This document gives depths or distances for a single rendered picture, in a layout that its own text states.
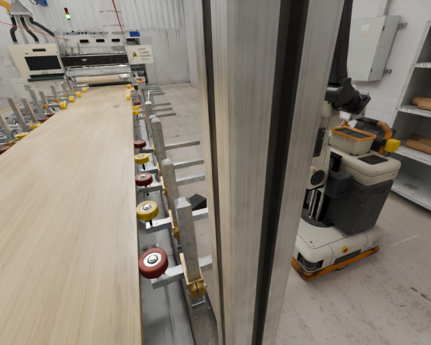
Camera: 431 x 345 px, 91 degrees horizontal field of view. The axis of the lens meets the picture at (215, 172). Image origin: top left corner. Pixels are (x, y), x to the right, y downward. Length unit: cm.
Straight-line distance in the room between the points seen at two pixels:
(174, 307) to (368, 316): 123
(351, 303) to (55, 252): 161
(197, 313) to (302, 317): 94
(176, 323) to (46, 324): 38
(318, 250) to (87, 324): 130
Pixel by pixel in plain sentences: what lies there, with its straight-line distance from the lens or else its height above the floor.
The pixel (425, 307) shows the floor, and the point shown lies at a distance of 199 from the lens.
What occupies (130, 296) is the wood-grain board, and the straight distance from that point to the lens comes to 63.
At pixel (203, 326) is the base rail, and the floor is 70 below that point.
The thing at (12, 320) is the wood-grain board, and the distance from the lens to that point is 74.
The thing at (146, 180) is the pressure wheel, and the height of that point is 90.
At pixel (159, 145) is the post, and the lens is 95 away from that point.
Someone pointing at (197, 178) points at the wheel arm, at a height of 84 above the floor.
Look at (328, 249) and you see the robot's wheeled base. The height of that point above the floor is 27.
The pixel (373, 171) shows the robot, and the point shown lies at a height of 80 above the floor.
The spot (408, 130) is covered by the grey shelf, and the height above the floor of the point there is 62.
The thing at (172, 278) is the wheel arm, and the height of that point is 82.
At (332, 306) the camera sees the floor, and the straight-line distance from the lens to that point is 172.
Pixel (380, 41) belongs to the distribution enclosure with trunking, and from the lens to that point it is 308.
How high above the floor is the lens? 140
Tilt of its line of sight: 30 degrees down
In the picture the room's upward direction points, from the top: 3 degrees counter-clockwise
